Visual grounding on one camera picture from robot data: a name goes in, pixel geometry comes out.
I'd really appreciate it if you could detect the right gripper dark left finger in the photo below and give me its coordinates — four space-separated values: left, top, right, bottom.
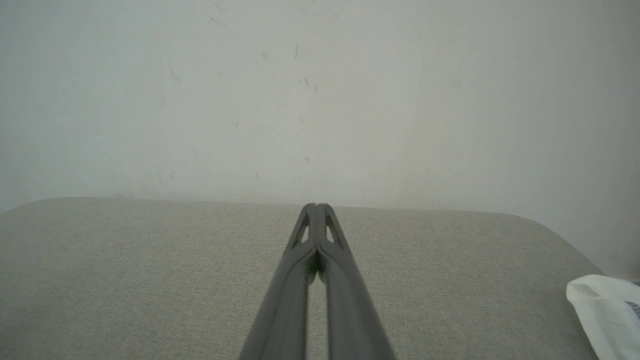
239 202 319 360

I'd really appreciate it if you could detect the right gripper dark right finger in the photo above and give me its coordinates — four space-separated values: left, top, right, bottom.
317 202 397 360

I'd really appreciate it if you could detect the white garment with grey stitching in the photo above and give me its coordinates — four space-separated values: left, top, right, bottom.
566 274 640 360

